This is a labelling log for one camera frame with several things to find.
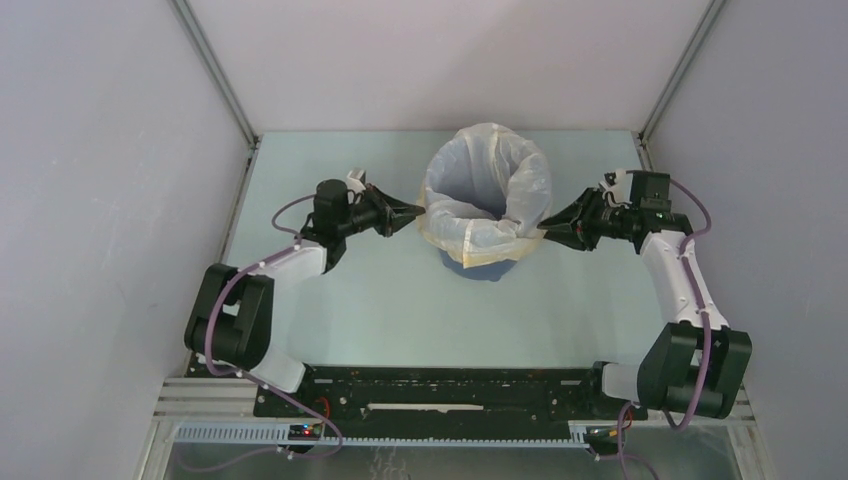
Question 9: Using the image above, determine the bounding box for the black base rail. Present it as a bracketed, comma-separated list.
[253, 366, 647, 444]

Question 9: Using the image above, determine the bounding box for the aluminium corner profile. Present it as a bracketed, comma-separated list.
[169, 0, 260, 149]
[639, 0, 729, 144]

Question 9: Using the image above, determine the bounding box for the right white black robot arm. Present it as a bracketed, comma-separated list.
[538, 170, 752, 430]

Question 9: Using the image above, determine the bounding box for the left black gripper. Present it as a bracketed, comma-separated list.
[338, 185, 425, 239]

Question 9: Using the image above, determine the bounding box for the right aluminium corner profile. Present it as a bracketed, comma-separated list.
[639, 0, 729, 144]

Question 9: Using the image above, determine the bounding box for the left aluminium corner profile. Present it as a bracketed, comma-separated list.
[169, 0, 260, 149]

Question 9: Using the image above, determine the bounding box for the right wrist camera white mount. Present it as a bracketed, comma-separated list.
[598, 168, 631, 207]

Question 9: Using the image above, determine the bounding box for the blue plastic trash bin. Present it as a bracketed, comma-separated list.
[438, 250, 516, 282]

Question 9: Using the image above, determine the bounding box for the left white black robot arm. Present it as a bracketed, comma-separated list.
[183, 176, 425, 417]

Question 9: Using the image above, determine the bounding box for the translucent white yellow trash bag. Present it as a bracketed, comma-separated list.
[417, 123, 554, 271]

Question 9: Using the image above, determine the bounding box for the left circuit board with leds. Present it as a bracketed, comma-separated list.
[286, 423, 323, 442]

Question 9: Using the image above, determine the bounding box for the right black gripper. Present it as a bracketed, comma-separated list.
[538, 187, 636, 252]

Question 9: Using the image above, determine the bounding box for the right circuit board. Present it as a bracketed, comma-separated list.
[584, 426, 620, 444]

